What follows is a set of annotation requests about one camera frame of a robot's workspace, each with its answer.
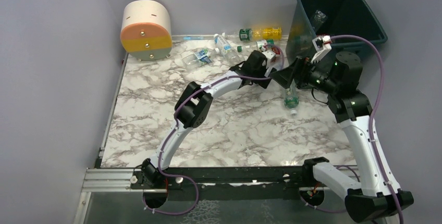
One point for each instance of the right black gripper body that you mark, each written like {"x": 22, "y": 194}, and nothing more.
{"x": 298, "y": 74}

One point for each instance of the yellow bottle green label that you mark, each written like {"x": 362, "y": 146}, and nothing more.
{"x": 249, "y": 34}

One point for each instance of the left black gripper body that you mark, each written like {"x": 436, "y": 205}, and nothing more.
{"x": 260, "y": 78}

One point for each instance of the clear bottle green cap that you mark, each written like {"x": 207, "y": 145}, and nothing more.
{"x": 258, "y": 45}

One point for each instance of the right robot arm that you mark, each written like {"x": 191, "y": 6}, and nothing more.
{"x": 377, "y": 194}

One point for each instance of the round pastel drawer cabinet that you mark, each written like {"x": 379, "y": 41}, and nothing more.
{"x": 146, "y": 30}

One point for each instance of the amber tea bottle red label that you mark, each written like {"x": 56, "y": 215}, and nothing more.
{"x": 276, "y": 52}

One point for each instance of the large clear bottle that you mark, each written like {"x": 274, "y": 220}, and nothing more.
{"x": 318, "y": 19}

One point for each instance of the tall clear bottle blue label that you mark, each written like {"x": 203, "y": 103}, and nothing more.
{"x": 226, "y": 50}

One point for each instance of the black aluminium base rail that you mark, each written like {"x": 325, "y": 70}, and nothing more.
{"x": 144, "y": 179}

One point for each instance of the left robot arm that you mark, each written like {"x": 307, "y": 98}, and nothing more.
{"x": 194, "y": 105}

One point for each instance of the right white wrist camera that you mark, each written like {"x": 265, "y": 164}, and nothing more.
{"x": 322, "y": 45}

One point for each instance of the green tea bottle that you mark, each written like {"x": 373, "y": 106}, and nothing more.
{"x": 291, "y": 99}

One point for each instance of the crushed clear bottle blue-green label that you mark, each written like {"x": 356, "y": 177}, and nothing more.
{"x": 199, "y": 58}

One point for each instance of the dark green plastic bin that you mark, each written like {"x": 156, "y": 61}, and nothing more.
{"x": 345, "y": 17}

